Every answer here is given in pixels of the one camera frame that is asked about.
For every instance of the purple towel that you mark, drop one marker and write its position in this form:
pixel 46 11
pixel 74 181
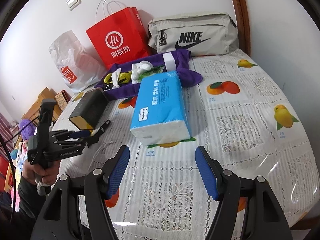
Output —
pixel 190 76

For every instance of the grey zip pouch bag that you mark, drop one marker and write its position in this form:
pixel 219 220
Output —
pixel 215 30

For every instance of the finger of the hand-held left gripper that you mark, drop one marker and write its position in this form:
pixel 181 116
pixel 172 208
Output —
pixel 87 142
pixel 80 134

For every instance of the white plastic shopping bag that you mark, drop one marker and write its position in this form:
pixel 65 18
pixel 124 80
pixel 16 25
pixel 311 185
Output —
pixel 75 62

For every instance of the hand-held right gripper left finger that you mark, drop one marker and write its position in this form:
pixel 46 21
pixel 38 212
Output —
pixel 120 172

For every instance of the patterned dark red box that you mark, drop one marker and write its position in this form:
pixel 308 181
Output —
pixel 61 98

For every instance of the red paper shopping bag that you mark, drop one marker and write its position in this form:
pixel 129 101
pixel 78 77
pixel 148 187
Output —
pixel 125 22

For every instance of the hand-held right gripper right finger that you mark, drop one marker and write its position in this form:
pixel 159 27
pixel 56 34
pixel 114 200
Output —
pixel 205 172

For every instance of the dark green gift box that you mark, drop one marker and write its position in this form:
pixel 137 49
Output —
pixel 87 107

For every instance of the green white cloth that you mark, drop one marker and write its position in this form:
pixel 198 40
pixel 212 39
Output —
pixel 153 73

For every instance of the small white yellow cloth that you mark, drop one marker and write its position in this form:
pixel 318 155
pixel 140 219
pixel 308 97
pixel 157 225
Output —
pixel 95 131

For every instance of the purple plush toy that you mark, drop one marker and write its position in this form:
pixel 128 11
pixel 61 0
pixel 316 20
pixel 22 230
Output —
pixel 26 128

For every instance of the person's left forearm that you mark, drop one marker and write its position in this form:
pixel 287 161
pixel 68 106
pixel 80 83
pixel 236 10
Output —
pixel 25 205

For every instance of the white tissue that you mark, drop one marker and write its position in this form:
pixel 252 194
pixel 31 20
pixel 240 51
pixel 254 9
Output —
pixel 116 78

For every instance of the brown cardboard box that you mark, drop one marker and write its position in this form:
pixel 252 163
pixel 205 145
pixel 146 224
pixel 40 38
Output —
pixel 43 95

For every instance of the white wall switch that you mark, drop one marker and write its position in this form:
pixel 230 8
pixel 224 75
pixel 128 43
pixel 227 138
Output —
pixel 73 2

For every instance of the person's left hand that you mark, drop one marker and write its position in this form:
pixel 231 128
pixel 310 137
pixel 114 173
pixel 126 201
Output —
pixel 32 172

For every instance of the blue tissue pack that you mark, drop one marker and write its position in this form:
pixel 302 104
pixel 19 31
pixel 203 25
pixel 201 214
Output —
pixel 160 105

